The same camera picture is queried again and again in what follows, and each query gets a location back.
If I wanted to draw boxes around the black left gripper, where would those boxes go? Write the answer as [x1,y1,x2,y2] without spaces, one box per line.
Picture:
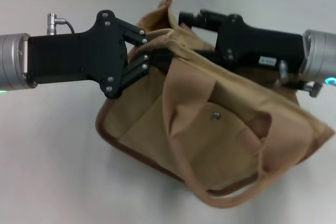
[27,9,176,100]

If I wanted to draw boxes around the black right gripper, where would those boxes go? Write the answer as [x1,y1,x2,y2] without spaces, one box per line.
[178,9,307,74]

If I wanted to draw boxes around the khaki canvas food bag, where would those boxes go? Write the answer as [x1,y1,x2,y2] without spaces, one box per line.
[94,0,335,204]

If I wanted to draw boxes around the right gripper cable with connector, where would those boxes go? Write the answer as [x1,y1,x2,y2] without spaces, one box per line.
[276,60,324,98]

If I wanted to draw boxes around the gripper cable with connector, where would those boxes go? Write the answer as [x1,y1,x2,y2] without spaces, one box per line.
[47,13,77,36]
[276,60,324,98]

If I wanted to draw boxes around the left gripper cable with connector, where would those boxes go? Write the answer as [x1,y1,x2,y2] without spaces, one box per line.
[47,13,77,36]

